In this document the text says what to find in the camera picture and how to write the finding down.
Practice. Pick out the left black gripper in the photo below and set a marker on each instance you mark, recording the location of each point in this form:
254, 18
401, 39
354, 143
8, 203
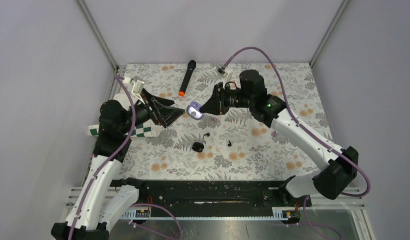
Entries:
162, 110

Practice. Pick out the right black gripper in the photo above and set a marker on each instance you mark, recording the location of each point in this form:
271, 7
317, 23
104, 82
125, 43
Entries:
216, 105

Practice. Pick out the purple earbud charging case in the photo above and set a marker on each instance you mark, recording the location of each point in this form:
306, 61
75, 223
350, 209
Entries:
193, 110

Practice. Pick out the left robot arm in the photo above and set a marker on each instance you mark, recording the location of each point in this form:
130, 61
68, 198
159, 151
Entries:
89, 218

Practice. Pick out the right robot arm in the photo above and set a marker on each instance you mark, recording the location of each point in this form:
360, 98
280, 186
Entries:
336, 165

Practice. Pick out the black earbud charging case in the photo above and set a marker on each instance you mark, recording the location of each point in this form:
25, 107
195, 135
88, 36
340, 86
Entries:
198, 147

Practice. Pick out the green white checkered mat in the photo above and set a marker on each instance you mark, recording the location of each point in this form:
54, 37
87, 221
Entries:
147, 129

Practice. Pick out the floral tablecloth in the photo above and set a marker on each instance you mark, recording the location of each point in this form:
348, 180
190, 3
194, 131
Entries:
254, 155

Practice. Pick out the black microphone orange tip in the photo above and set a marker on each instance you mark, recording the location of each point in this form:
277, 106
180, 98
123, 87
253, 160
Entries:
191, 66

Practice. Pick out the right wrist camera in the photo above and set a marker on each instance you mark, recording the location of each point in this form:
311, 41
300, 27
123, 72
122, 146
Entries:
226, 74

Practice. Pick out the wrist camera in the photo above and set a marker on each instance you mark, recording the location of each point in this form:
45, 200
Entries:
135, 87
226, 74

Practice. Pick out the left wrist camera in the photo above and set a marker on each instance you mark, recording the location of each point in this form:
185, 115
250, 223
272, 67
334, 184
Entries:
135, 87

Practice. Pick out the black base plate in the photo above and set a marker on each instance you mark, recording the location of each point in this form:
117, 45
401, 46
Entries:
217, 199

